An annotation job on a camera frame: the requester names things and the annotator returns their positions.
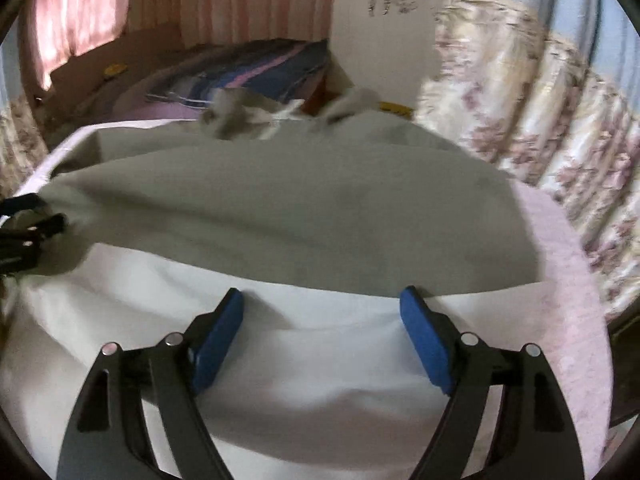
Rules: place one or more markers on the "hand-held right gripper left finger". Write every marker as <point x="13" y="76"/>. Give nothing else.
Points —
<point x="220" y="340"/>

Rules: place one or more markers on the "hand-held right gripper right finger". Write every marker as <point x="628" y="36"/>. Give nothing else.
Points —
<point x="427" y="340"/>

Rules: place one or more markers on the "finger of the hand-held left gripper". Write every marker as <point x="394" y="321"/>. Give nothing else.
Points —
<point x="22" y="204"/>
<point x="25" y="247"/>

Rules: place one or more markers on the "grey and white jacket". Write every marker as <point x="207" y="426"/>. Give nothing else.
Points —
<point x="300" y="210"/>

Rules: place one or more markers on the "brown bed headboard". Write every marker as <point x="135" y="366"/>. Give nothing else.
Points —
<point x="80" y="75"/>

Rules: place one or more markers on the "small yellow toy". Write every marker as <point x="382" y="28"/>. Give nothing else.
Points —
<point x="114" y="70"/>

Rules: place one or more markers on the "pink window curtain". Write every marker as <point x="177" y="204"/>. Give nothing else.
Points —
<point x="75" y="10"/>

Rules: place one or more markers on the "striped bed blanket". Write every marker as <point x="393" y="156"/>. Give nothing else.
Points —
<point x="260" y="67"/>

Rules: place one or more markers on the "white wardrobe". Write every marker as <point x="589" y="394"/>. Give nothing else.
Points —
<point x="380" y="50"/>

